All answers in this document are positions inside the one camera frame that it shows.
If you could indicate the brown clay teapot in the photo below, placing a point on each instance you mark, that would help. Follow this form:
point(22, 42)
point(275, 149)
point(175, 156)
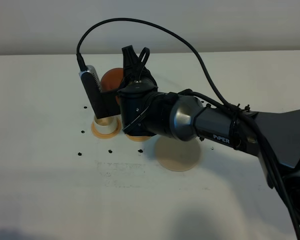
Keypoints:
point(110, 83)

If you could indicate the white teacup left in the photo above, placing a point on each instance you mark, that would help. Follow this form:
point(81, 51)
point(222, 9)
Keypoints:
point(104, 126)

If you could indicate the orange saucer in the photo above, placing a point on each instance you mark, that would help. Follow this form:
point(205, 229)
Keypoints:
point(118, 129)
point(138, 138)

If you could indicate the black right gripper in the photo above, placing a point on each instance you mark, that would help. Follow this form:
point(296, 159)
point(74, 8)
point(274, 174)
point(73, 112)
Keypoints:
point(144, 110)

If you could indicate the beige round teapot coaster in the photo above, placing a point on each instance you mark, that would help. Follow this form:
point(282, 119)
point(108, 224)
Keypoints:
point(175, 155)

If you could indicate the orange saucer left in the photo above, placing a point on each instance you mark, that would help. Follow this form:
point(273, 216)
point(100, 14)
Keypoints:
point(118, 129)

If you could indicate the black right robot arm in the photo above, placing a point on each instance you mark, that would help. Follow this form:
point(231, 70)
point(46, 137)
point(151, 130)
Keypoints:
point(268, 136)

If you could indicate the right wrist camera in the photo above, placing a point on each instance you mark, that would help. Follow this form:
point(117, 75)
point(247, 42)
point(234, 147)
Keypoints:
point(103, 103)

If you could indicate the orange saucer right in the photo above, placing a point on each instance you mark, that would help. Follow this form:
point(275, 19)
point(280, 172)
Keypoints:
point(138, 138)

